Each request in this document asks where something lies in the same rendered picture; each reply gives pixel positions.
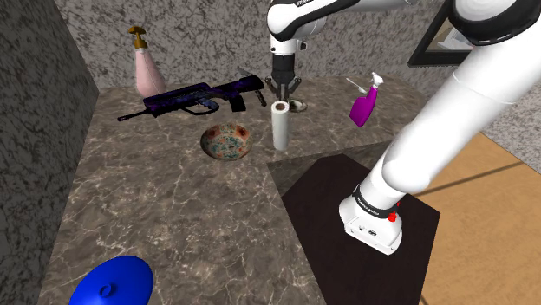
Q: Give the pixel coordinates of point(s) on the magenta spray bottle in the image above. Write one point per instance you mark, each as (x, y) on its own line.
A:
(363, 107)

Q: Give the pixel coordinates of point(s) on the blue round lid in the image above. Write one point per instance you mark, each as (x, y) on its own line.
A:
(118, 279)

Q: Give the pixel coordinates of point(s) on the dark robot stand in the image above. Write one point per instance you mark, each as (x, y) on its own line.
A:
(329, 253)

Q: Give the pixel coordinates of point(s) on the black framed wall picture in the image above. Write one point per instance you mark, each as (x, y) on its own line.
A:
(422, 50)

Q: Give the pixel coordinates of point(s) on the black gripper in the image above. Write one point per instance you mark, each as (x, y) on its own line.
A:
(283, 67)

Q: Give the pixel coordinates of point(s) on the white paper towel roll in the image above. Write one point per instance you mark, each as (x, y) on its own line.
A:
(280, 126)

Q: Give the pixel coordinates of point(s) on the purple black toy rifle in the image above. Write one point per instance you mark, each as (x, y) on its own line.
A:
(186, 98)

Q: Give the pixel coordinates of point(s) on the patterned ceramic bowl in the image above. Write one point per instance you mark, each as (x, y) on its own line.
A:
(226, 142)

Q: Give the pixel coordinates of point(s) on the small dark round dish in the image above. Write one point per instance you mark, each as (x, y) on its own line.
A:
(299, 105)

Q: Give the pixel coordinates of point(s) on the pink soap dispenser bottle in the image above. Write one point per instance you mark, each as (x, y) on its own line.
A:
(148, 76)

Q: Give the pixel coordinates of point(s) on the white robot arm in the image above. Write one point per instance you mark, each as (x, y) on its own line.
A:
(460, 110)

